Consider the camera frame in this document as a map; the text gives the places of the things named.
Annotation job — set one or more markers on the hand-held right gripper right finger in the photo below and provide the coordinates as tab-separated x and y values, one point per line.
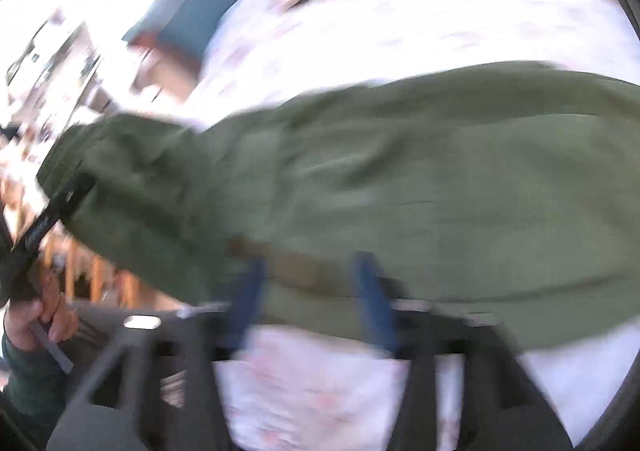
374	303

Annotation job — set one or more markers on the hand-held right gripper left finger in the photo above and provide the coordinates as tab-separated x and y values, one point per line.
246	303

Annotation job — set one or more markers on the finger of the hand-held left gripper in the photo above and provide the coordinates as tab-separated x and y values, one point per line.
74	196

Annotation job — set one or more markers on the green pants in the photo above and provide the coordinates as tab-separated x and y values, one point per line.
400	191

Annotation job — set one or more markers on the person's left forearm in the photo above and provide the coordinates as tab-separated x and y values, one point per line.
27	381

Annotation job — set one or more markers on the person's left hand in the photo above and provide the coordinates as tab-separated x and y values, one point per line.
47	303

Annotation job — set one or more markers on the wooden chair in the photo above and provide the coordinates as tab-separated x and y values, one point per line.
100	278

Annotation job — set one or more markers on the white floral bed sheet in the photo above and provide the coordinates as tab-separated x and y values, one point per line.
410	16

